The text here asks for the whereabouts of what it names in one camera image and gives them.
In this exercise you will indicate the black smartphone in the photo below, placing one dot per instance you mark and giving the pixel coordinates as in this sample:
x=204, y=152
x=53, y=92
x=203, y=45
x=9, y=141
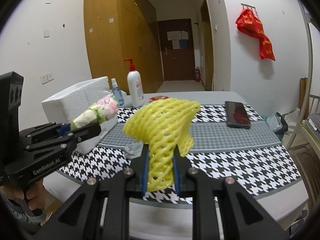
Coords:
x=237, y=115

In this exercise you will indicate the small grey cloth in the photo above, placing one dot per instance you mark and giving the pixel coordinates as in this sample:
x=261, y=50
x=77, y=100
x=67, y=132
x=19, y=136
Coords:
x=133, y=151

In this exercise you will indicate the double white wall switch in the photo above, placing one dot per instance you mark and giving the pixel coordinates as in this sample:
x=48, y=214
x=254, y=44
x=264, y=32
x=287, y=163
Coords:
x=47, y=78

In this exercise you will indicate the dark brown entrance door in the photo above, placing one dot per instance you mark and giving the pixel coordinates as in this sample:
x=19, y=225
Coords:
x=177, y=62

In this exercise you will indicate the houndstooth table cloth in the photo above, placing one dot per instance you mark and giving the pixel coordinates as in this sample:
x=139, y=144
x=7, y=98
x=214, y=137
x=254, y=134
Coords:
x=237, y=155

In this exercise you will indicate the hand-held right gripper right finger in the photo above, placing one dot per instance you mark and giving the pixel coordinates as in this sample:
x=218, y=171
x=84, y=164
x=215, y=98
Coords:
x=177, y=180

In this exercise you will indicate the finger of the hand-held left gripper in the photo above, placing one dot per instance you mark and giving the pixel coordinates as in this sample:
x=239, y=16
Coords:
x=87, y=131
x=62, y=129

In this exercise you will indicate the blue paper notice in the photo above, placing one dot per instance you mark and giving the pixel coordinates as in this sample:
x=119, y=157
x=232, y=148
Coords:
x=179, y=45

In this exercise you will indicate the light wooden side door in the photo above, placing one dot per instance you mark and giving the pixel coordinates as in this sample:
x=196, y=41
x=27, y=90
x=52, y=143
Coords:
x=207, y=50

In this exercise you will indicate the red fire extinguisher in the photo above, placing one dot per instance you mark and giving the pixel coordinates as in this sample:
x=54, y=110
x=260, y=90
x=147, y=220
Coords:
x=197, y=75

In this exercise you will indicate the leaning wooden planks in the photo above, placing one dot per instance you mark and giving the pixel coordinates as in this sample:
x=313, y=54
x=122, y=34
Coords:
x=303, y=87

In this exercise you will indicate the grey metal bunk bed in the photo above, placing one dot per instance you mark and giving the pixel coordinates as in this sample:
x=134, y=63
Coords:
x=312, y=62

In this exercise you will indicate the white lotion bottle red pump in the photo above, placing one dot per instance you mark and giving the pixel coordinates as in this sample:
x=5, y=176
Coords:
x=135, y=87

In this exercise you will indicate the person's left forearm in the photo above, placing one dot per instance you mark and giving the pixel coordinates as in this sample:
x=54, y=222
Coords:
x=11, y=215

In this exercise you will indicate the blank white wall plate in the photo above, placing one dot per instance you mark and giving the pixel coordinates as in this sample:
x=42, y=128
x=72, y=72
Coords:
x=46, y=33

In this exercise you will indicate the white foam box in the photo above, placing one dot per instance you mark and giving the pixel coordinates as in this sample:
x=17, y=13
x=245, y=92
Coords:
x=72, y=97

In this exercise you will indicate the clear plastic bag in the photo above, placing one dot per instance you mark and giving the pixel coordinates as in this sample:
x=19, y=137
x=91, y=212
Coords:
x=272, y=123

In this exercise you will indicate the blue spray bottle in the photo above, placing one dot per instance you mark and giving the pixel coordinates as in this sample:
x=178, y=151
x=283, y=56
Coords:
x=117, y=92

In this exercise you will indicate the person's left hand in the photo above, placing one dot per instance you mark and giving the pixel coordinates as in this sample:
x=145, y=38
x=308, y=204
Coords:
x=35, y=197

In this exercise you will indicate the floral tissue pack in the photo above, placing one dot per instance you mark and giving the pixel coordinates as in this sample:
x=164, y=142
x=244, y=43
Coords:
x=102, y=108

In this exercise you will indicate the small red packet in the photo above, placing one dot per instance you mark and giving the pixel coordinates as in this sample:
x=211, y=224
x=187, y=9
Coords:
x=158, y=98

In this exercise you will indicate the white paper notice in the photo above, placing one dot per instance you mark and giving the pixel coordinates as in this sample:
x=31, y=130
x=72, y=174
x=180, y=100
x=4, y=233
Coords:
x=177, y=35

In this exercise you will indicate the red printed bag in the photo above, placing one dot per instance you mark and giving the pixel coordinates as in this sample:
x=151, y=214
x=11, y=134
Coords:
x=252, y=27

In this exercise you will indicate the tall wooden wardrobe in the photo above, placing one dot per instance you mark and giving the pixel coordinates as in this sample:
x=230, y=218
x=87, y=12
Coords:
x=112, y=35

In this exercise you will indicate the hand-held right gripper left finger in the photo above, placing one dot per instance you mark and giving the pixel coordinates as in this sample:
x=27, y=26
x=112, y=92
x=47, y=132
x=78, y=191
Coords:
x=144, y=182

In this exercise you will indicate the yellow foam net sleeve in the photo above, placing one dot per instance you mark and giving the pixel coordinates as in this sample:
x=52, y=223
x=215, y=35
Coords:
x=162, y=125

